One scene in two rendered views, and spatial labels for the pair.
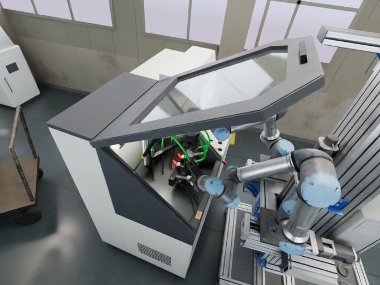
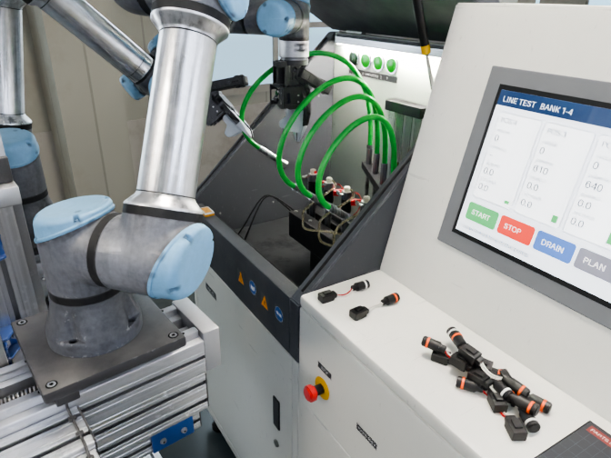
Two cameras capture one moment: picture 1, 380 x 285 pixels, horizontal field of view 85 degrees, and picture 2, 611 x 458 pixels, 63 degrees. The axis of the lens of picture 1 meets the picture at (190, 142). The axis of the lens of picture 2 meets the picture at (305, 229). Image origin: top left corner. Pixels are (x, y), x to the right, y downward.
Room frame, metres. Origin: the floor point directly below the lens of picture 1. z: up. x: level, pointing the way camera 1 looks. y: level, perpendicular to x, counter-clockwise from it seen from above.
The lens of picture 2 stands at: (1.82, -0.95, 1.56)
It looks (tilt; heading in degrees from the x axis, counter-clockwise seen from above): 25 degrees down; 131
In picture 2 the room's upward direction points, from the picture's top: 1 degrees clockwise
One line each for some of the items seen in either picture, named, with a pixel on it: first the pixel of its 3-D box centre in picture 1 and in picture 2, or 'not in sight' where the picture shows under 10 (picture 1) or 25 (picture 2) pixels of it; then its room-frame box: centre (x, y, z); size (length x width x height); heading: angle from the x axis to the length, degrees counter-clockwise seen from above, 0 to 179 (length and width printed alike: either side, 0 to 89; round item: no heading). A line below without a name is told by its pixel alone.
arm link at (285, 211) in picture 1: (291, 214); (12, 162); (0.61, -0.58, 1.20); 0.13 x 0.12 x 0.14; 166
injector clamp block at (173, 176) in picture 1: (182, 170); (335, 252); (1.07, 0.03, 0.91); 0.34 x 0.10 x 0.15; 164
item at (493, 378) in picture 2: not in sight; (482, 372); (1.62, -0.28, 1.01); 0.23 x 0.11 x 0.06; 164
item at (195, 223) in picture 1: (206, 195); (239, 266); (0.89, -0.17, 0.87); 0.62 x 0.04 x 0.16; 164
